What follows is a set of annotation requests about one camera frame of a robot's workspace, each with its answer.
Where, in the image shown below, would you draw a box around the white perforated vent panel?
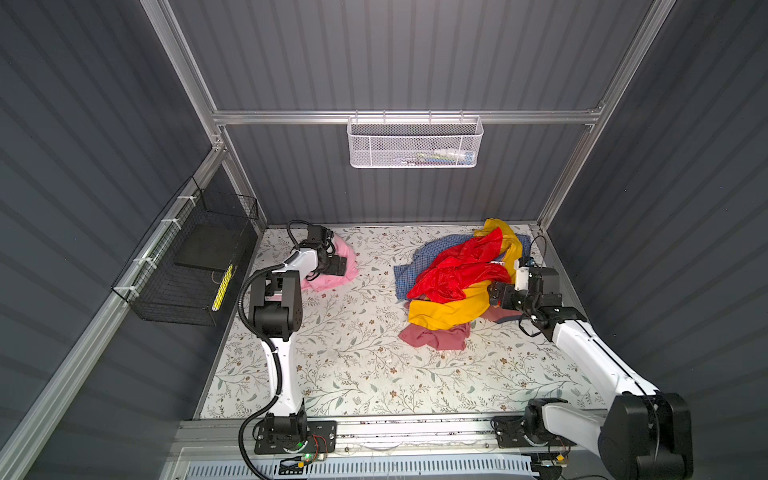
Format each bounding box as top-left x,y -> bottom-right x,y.
182,454 -> 538,480

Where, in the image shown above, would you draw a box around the left black corrugated cable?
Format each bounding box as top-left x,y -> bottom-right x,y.
237,219 -> 319,480

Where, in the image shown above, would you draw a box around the items in white basket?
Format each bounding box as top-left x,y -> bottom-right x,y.
397,149 -> 476,168

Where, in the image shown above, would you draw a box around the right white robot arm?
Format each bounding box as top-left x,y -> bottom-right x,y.
488,267 -> 694,479

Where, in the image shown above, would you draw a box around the white wire mesh basket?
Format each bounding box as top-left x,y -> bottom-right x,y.
346,114 -> 484,169

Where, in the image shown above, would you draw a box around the yellow marker pen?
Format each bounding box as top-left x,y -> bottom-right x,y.
211,264 -> 235,312

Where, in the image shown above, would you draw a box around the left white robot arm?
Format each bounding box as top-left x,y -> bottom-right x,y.
238,220 -> 348,420

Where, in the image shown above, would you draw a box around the light pink cloth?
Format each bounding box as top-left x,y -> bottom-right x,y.
301,236 -> 359,292

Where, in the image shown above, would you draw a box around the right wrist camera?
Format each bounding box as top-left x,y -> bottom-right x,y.
514,259 -> 531,292

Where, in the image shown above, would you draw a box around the aluminium mounting rail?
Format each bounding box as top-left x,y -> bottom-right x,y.
173,413 -> 655,457

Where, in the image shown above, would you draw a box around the blue checkered cloth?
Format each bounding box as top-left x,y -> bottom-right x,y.
393,232 -> 533,301

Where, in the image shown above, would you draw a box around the red cloth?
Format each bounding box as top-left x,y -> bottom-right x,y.
407,227 -> 511,304

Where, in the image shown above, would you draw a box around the black pad in basket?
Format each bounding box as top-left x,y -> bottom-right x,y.
174,225 -> 241,273

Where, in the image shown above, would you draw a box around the dusty rose cloth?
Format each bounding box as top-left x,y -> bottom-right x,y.
398,306 -> 523,351

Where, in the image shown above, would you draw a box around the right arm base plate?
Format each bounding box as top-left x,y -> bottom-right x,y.
490,415 -> 575,451

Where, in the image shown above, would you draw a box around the yellow cloth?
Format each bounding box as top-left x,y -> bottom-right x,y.
407,219 -> 524,330

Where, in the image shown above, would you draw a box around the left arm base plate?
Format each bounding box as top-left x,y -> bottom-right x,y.
252,417 -> 338,455

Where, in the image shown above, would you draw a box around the black wire basket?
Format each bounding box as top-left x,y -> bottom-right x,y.
113,181 -> 259,327

